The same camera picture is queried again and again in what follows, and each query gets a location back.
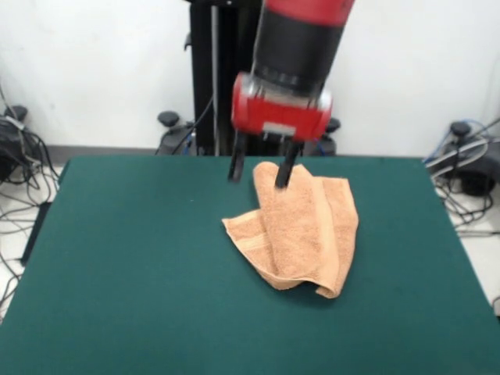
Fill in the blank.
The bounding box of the tan terry towel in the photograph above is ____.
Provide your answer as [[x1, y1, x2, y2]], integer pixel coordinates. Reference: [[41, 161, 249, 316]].
[[221, 160, 359, 300]]

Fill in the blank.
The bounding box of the black cable bundle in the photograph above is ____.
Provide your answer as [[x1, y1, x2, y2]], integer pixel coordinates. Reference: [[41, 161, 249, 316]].
[[429, 175, 500, 238], [0, 128, 59, 313]]

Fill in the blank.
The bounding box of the long blue cable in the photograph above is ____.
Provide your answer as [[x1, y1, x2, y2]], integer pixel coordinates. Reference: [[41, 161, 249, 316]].
[[423, 119, 493, 165]]

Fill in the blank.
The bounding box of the black pedestal cable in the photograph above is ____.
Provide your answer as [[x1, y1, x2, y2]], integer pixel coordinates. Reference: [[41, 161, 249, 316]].
[[177, 97, 218, 155]]

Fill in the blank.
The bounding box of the dark green table cloth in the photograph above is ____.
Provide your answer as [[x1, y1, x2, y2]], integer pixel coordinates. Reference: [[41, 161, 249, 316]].
[[0, 155, 500, 375]]

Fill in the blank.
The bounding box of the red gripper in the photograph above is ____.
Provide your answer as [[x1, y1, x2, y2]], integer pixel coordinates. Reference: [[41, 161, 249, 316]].
[[227, 72, 334, 192]]

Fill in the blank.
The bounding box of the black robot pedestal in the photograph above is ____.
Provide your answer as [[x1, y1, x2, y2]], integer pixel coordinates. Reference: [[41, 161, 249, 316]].
[[155, 0, 341, 157]]

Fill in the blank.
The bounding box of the dark grey stand base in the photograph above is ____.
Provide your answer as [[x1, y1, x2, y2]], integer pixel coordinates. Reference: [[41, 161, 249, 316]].
[[0, 105, 44, 184], [425, 120, 500, 196]]

